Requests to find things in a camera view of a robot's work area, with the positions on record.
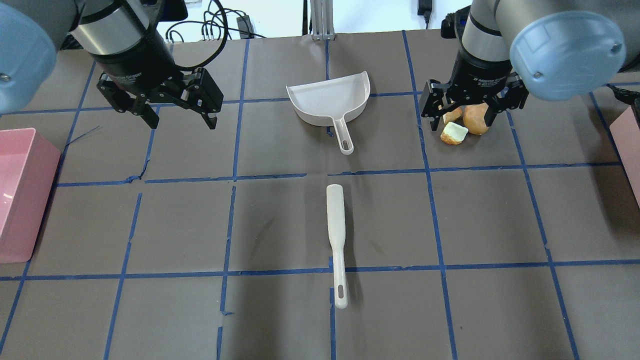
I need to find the beige plastic dustpan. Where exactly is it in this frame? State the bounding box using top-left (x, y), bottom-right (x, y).
top-left (286, 71), bottom-right (371, 156)

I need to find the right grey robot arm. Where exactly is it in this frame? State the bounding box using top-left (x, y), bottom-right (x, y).
top-left (419, 0), bottom-right (640, 130)

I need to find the pink plastic bin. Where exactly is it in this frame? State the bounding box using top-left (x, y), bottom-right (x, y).
top-left (0, 128), bottom-right (61, 264)

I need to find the aluminium frame post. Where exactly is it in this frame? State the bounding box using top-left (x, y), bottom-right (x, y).
top-left (310, 0), bottom-right (336, 41)

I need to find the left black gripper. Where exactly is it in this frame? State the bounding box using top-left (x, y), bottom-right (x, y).
top-left (94, 39), bottom-right (224, 130)

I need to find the torn bread piece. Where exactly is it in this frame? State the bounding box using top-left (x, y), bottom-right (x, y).
top-left (439, 121), bottom-right (469, 146)

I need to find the pink bin with black bag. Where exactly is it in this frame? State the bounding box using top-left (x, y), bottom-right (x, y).
top-left (609, 105), bottom-right (640, 205)

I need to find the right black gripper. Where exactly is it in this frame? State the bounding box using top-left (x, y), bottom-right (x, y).
top-left (420, 48), bottom-right (530, 132)

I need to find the black power adapter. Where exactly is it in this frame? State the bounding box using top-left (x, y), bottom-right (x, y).
top-left (237, 14), bottom-right (255, 39)

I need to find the beige hand brush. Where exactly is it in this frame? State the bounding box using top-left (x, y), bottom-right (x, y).
top-left (326, 184), bottom-right (348, 309)

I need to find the small brown bread piece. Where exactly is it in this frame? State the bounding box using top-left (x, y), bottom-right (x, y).
top-left (442, 107), bottom-right (463, 125)

